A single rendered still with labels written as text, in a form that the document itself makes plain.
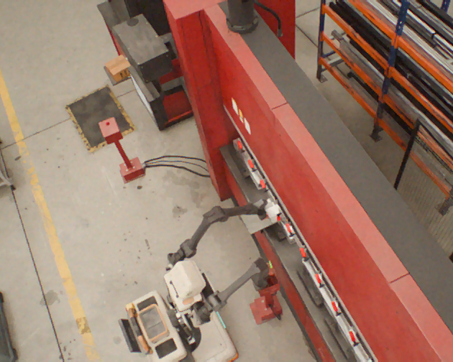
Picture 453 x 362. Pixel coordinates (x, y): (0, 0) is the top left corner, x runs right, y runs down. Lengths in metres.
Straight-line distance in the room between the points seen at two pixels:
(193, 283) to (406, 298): 1.46
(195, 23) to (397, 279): 2.02
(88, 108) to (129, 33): 2.53
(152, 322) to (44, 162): 2.86
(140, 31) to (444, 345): 2.83
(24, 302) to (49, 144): 1.91
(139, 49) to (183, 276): 1.62
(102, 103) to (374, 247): 4.55
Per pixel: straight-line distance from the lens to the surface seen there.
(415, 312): 2.05
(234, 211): 3.18
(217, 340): 4.07
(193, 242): 3.21
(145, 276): 4.69
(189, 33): 3.24
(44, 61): 7.01
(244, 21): 2.92
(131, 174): 5.20
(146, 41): 3.60
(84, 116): 6.03
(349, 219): 2.16
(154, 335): 3.52
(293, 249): 3.64
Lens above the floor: 4.20
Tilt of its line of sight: 57 degrees down
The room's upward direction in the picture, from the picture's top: 11 degrees counter-clockwise
